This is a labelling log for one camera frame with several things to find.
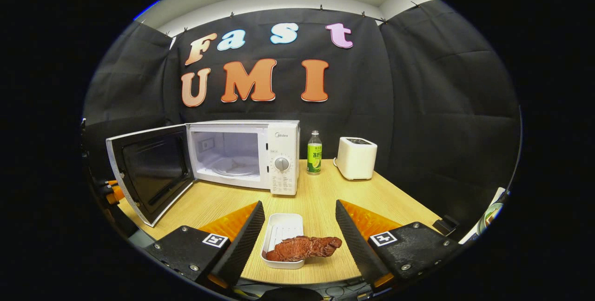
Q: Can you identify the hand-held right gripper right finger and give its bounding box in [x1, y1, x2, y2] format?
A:
[335, 200, 465, 292]

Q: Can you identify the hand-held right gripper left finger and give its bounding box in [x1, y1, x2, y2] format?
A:
[144, 201, 266, 290]

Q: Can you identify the brown meat piece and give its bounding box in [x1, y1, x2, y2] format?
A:
[265, 236, 343, 262]

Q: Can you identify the white microwave oven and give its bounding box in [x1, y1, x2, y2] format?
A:
[106, 120, 301, 227]

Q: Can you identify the white rectangular tray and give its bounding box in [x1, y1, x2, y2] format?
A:
[261, 213, 306, 270]

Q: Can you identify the white toaster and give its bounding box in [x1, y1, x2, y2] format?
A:
[333, 137, 378, 181]

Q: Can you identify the small dark block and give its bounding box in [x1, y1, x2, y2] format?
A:
[432, 215, 461, 237]

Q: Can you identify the green label drink bottle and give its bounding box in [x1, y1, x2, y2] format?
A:
[307, 130, 323, 175]

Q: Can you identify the white green printed object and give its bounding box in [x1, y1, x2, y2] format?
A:
[459, 187, 510, 246]

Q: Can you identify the black backdrop cloth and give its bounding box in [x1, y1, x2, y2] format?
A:
[83, 0, 521, 241]

